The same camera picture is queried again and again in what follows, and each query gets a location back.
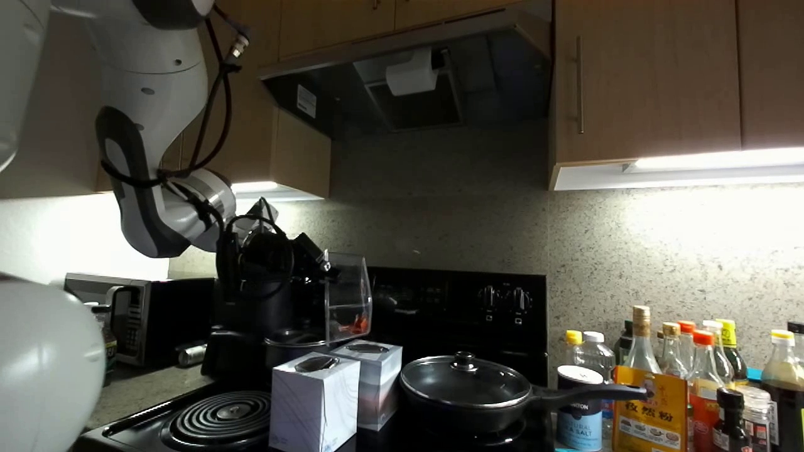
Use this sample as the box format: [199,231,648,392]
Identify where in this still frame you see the white label jar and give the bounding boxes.
[738,378,780,452]

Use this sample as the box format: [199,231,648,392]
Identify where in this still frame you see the dark can with white lid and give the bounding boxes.
[552,361,609,452]

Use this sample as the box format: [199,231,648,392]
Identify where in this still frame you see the black electric stove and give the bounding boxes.
[71,263,623,452]

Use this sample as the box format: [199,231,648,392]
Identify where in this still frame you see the glass pot lid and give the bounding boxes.
[400,348,535,411]

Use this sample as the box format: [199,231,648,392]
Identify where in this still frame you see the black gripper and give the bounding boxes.
[222,219,340,303]

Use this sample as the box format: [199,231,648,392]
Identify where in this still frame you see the bottle with orange cap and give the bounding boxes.
[675,319,702,371]

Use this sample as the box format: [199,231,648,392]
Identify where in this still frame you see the clear plastic container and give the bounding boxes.
[322,250,378,345]

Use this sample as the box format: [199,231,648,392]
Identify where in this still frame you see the bottle with tan cap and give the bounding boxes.
[655,320,683,378]

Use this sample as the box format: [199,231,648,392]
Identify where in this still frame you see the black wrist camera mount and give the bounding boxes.
[236,195,287,241]

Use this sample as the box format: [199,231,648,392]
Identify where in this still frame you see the wooden upper cabinet with handle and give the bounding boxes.
[547,0,804,192]

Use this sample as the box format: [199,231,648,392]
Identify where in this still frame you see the clear bottle with yellow cap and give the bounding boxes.
[560,325,591,376]

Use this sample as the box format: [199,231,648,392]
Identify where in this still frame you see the dark glass bottle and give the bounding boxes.
[613,319,638,366]

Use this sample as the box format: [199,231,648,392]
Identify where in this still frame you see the short black bottle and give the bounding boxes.
[712,387,755,452]

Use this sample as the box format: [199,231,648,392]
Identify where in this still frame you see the sauce bottle with red cap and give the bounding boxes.
[687,328,728,452]

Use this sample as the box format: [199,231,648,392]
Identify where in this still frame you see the green cap bottle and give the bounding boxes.
[718,319,751,384]

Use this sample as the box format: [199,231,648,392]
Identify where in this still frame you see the small silver metal object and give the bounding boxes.
[173,340,208,368]

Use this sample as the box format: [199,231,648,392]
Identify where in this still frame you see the range hood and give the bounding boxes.
[260,6,555,140]

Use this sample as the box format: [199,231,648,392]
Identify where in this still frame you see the black microwave oven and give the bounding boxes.
[64,270,217,371]

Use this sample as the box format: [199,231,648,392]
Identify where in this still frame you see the pale bottle with yellow cap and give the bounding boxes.
[762,325,804,392]

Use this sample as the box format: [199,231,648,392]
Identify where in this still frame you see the clear bottle with white cap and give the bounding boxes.
[581,328,618,384]

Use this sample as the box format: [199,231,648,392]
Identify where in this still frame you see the slim bottle with white cap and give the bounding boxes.
[702,319,737,384]

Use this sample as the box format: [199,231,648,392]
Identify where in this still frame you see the red orange snack pieces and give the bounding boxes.
[338,312,371,333]

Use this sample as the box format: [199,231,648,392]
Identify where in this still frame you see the black saucepan with handle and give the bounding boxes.
[400,348,653,438]

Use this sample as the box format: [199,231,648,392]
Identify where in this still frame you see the black coffee maker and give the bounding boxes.
[199,278,292,389]

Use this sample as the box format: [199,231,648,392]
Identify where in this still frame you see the tall yellow label sauce bottle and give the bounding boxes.
[611,303,694,452]

